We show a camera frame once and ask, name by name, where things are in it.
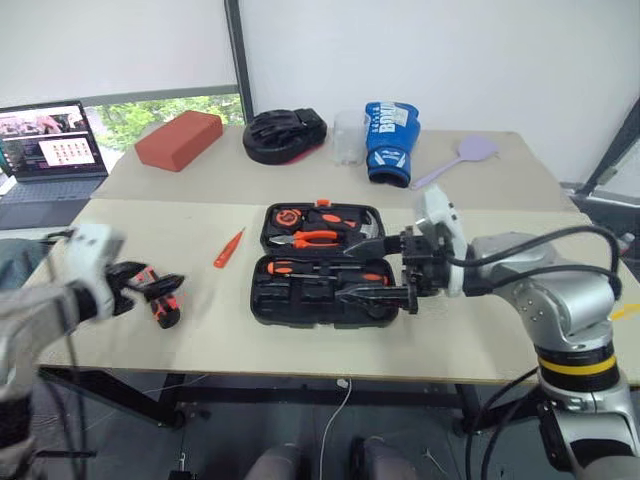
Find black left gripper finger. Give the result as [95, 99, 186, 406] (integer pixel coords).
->
[143, 273, 187, 303]
[118, 260, 152, 282]

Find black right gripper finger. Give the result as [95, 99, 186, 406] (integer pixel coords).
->
[334, 283, 411, 312]
[343, 234, 405, 262]

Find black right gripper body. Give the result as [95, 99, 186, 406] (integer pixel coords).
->
[398, 225, 452, 316]

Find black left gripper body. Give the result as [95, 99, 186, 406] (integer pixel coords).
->
[106, 261, 147, 318]

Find orange black electric screwdriver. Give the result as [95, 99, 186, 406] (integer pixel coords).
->
[132, 264, 182, 331]

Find orange test pen screwdriver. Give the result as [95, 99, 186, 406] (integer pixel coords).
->
[213, 226, 247, 270]

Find black plastic tool case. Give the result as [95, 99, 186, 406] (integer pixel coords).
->
[248, 198, 402, 331]

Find steel claw hammer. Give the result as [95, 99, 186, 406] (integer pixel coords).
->
[343, 207, 386, 242]

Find orange black utility knife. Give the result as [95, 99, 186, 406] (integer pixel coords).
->
[307, 209, 359, 230]

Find blue boxing glove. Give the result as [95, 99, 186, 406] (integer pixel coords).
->
[364, 101, 422, 189]

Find grey cloth bundle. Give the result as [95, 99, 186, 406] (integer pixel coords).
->
[0, 238, 52, 292]

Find clear plastic cup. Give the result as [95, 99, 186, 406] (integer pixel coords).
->
[331, 109, 367, 168]

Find red brick block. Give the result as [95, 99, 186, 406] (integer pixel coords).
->
[134, 110, 225, 174]

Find black boxing focus pad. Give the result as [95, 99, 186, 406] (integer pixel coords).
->
[242, 107, 329, 167]

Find open grey laptop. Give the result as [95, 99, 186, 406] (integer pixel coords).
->
[0, 99, 111, 231]

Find dark rounded grey shape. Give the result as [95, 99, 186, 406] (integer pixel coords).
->
[352, 434, 419, 480]
[243, 442, 302, 480]

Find black slanted metal stand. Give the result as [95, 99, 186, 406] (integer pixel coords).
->
[581, 98, 640, 201]

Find short orange handled screwdriver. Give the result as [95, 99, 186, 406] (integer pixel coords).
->
[344, 271, 396, 287]

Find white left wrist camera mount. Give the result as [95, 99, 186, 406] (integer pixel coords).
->
[62, 223, 127, 321]

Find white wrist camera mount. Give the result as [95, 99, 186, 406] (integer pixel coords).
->
[62, 223, 127, 321]
[413, 183, 470, 297]

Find orange handled pliers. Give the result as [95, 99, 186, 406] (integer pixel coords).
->
[269, 228, 347, 250]

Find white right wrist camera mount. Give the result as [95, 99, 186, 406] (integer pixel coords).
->
[413, 183, 470, 297]

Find long orange handled screwdriver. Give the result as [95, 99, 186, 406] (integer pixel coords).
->
[265, 259, 347, 277]

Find black metal table frame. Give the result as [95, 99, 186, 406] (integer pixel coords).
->
[38, 367, 539, 437]

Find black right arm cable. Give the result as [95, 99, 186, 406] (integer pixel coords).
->
[443, 224, 624, 302]

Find white cable under table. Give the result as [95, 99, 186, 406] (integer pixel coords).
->
[318, 378, 354, 480]

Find black window post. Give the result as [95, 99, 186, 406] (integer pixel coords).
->
[223, 0, 257, 127]

